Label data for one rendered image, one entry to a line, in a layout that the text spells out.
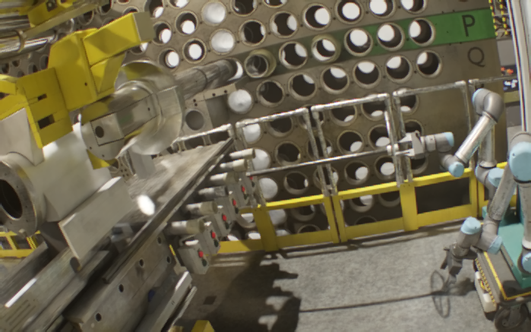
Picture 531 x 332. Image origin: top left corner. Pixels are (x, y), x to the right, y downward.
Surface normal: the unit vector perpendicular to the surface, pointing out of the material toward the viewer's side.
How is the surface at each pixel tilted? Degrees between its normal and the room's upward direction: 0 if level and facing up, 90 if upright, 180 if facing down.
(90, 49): 90
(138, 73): 90
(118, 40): 90
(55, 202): 68
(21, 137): 90
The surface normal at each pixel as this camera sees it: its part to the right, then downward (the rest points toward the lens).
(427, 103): -0.23, 0.39
